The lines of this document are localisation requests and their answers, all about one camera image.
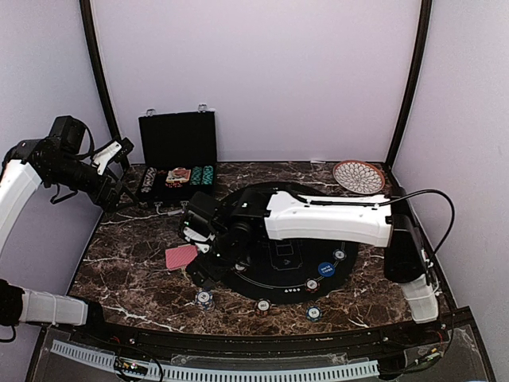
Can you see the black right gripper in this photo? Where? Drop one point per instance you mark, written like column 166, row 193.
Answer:
column 214, row 271

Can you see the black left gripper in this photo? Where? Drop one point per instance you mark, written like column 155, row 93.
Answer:
column 108, row 204

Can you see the red chip stack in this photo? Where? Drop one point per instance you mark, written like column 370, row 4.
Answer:
column 262, row 307

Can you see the blue small blind button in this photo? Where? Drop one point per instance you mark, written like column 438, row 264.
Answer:
column 326, row 269

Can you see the blue-green chip stack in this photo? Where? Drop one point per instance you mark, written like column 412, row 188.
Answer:
column 313, row 313

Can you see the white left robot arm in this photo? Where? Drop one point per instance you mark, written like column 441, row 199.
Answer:
column 55, row 160

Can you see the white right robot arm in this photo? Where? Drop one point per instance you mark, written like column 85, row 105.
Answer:
column 285, row 211

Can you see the red-backed playing card deck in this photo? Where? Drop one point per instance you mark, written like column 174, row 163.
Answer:
column 179, row 257

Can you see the blue chip stack left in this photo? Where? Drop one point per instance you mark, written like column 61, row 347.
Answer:
column 204, row 300

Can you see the round black poker mat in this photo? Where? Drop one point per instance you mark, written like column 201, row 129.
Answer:
column 280, row 268

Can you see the black poker chip case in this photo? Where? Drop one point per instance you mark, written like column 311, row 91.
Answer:
column 180, row 155

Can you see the patterned ceramic plate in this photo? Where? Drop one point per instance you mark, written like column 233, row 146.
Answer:
column 359, row 177

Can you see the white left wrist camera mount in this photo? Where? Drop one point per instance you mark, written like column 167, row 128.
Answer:
column 114, row 151

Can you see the white slotted cable duct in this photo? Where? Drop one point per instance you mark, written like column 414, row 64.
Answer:
column 134, row 369

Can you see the left black frame post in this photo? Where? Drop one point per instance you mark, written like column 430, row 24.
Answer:
column 97, row 67

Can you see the black frame post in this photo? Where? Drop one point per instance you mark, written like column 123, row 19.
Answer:
column 411, row 83
column 97, row 67

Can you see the right black frame post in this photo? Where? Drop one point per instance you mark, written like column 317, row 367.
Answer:
column 411, row 83

